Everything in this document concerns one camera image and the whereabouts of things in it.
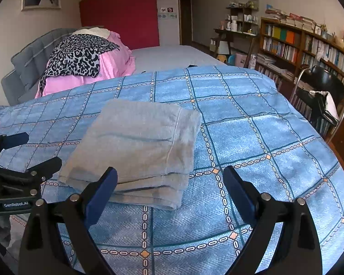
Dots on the red wardrobe door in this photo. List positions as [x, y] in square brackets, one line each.
[117, 14]

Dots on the cream cloth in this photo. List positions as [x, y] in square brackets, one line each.
[94, 31]

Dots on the blue checked blanket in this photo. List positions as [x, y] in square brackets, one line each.
[246, 137]

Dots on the pink box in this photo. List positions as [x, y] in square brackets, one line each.
[241, 59]

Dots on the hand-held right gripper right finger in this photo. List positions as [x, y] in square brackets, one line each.
[240, 197]

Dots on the wooden desk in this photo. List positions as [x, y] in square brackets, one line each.
[232, 33]

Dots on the leopard print cloth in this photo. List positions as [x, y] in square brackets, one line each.
[74, 54]

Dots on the grey padded headboard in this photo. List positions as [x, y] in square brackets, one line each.
[28, 60]

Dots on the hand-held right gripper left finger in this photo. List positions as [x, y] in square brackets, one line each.
[101, 197]

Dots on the small wooden desk shelf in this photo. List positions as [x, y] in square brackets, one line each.
[240, 11]

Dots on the pink quilt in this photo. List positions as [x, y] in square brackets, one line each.
[114, 63]

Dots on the black chair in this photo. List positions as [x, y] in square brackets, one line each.
[326, 80]

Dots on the grey pants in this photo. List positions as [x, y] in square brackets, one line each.
[137, 143]

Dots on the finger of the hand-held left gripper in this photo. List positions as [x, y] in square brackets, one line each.
[14, 141]
[46, 166]

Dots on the stack of magazines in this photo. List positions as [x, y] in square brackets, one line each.
[265, 61]

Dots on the wooden bookshelf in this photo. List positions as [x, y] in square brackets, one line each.
[283, 48]

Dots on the white bed sheet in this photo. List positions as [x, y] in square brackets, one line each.
[166, 57]

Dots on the stack of books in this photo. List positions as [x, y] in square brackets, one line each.
[289, 20]

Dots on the white jug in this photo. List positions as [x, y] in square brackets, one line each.
[233, 25]

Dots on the white cloth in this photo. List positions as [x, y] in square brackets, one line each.
[331, 103]

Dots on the wall stickers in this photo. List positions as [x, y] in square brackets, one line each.
[166, 13]

